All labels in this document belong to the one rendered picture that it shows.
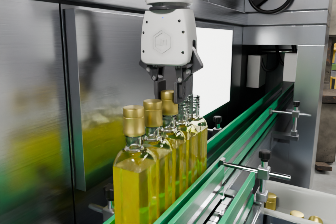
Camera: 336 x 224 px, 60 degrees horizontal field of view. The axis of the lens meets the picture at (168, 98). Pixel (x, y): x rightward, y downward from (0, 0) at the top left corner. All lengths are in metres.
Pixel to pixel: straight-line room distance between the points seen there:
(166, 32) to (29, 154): 0.31
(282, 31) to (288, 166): 0.68
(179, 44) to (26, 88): 0.26
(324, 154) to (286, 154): 2.26
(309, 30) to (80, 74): 1.18
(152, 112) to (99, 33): 0.18
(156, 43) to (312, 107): 1.13
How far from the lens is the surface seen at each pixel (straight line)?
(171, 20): 0.52
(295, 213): 0.90
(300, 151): 1.62
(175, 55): 0.52
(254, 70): 1.69
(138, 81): 0.68
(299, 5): 1.53
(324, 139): 3.82
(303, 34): 1.52
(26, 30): 0.51
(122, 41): 0.63
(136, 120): 0.46
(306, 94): 1.54
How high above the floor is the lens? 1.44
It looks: 11 degrees down
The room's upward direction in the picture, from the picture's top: straight up
